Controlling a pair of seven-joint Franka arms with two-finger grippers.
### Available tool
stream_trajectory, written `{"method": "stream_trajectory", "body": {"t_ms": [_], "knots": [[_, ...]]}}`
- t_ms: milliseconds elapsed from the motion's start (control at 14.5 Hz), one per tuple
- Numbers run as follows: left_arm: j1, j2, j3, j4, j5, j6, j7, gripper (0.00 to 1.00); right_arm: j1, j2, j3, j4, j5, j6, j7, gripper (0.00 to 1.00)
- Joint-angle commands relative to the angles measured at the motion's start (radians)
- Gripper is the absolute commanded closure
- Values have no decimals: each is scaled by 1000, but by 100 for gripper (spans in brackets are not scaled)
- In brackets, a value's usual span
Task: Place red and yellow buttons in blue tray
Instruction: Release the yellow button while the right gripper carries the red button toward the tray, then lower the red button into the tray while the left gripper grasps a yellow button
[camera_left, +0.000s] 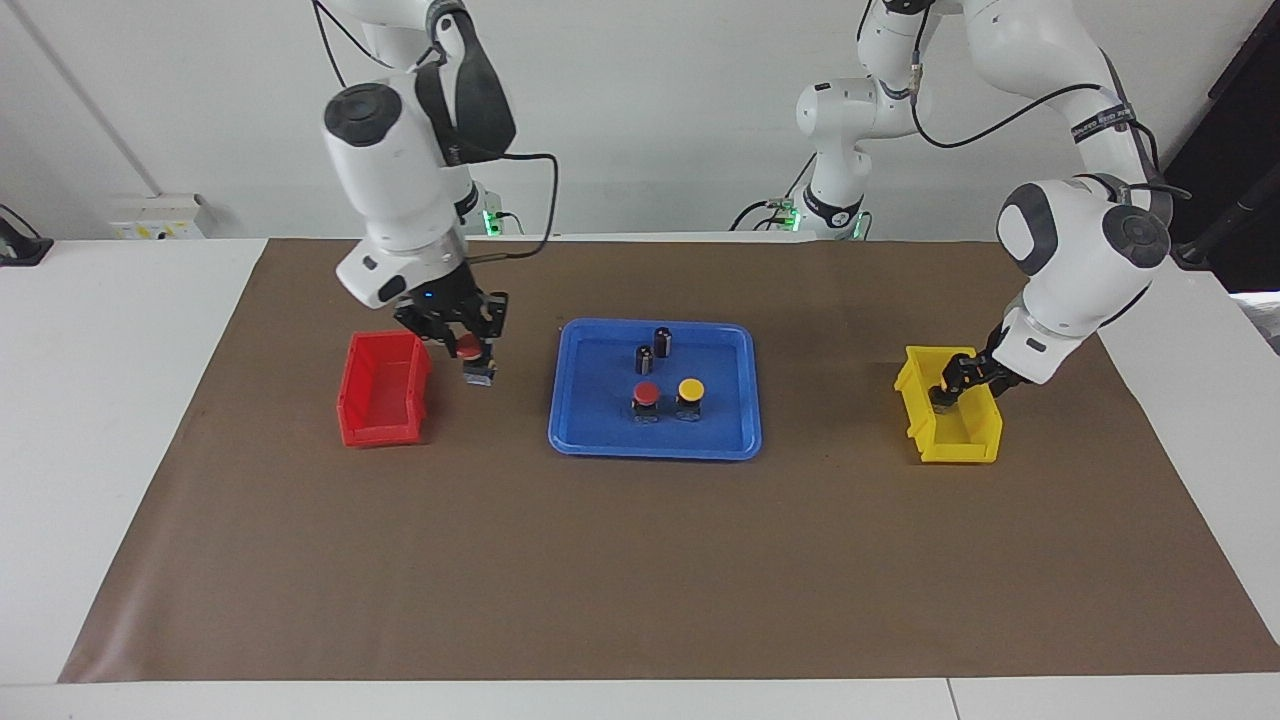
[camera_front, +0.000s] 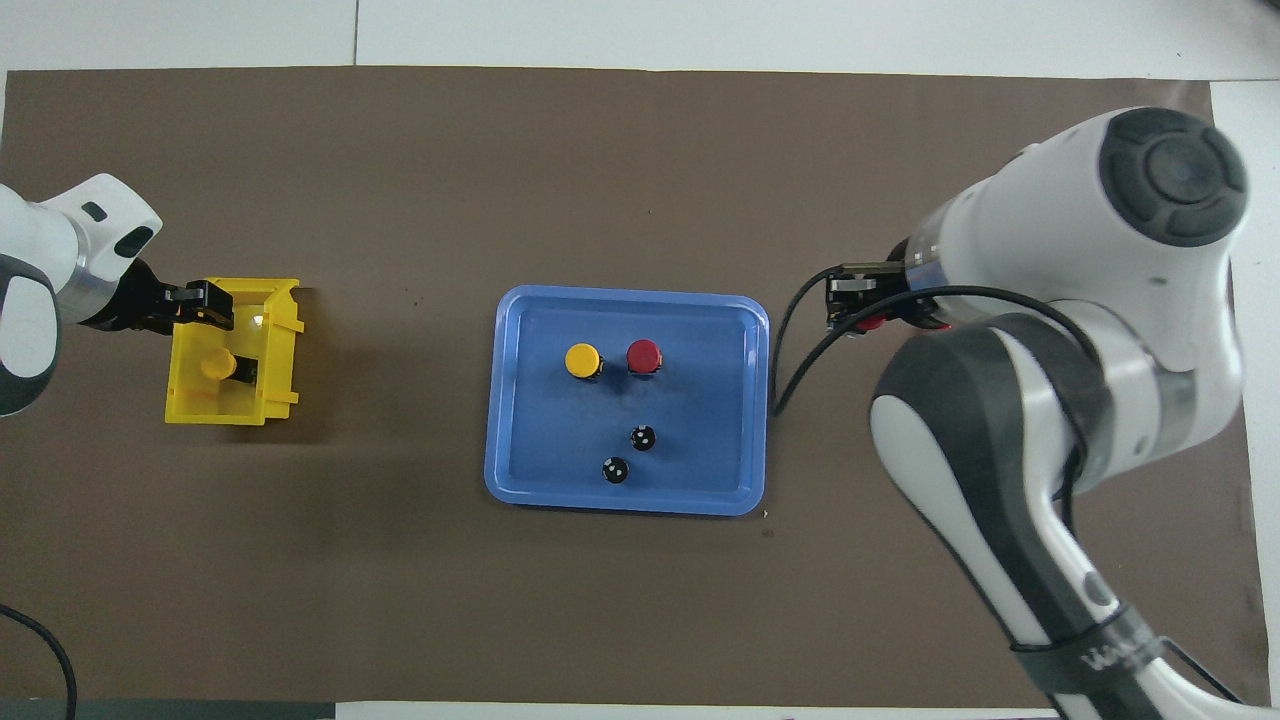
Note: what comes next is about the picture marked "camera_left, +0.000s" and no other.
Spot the blue plastic tray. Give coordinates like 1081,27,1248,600
547,318,764,461

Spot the yellow plastic bin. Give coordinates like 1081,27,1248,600
894,345,1003,465

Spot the red plastic bin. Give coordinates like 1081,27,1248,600
337,331,433,448

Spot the brown paper table mat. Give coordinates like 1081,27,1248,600
58,237,1280,684

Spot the white power strip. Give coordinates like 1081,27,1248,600
108,193,208,240

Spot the black equipment panel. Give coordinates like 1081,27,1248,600
1165,0,1280,293

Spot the black desk device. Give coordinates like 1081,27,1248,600
0,205,54,267

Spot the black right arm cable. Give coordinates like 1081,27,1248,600
455,140,560,266

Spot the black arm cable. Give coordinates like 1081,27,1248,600
905,0,1193,201
455,140,560,266

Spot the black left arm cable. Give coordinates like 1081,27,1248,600
905,0,1193,201

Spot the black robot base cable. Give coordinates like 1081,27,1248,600
734,155,803,233

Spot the black velcro cable strap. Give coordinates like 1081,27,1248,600
1068,100,1138,143

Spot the white wall cable conduit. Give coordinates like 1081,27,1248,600
8,0,163,197

